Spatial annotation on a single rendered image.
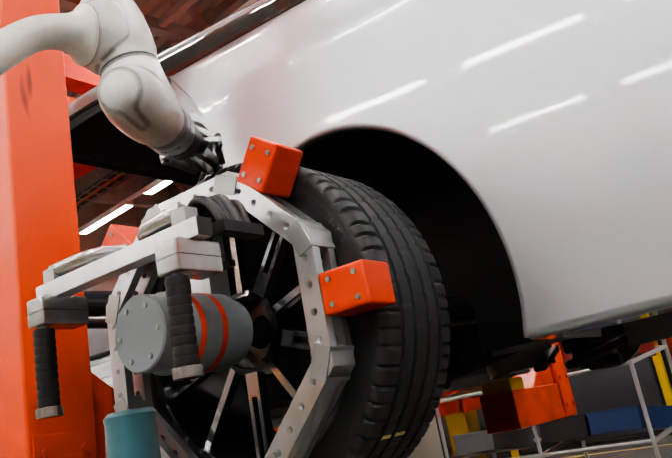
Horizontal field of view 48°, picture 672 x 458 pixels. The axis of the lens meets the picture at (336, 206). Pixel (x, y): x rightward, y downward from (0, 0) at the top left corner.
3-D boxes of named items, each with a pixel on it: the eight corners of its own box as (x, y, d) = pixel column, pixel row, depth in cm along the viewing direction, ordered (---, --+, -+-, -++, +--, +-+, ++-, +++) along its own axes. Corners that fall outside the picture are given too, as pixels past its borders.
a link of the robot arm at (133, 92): (197, 134, 128) (173, 72, 133) (157, 97, 114) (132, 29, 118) (141, 161, 129) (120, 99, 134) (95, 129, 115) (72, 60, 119)
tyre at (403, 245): (271, 548, 159) (519, 401, 131) (186, 578, 140) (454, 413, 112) (173, 283, 188) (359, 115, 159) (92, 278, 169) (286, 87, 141)
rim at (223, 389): (281, 497, 159) (462, 382, 137) (199, 519, 141) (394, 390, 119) (202, 293, 181) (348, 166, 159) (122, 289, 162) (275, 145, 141)
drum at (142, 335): (263, 363, 133) (252, 285, 137) (170, 368, 117) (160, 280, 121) (209, 378, 141) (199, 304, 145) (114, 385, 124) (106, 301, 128)
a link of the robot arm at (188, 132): (189, 138, 129) (202, 150, 134) (180, 92, 132) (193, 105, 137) (140, 154, 130) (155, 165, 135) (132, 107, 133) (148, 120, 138)
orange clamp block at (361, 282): (352, 317, 124) (397, 303, 119) (323, 316, 118) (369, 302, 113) (344, 276, 126) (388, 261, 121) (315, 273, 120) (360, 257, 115)
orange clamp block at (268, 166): (290, 199, 136) (305, 151, 135) (260, 193, 130) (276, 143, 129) (263, 189, 140) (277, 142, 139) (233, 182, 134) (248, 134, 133)
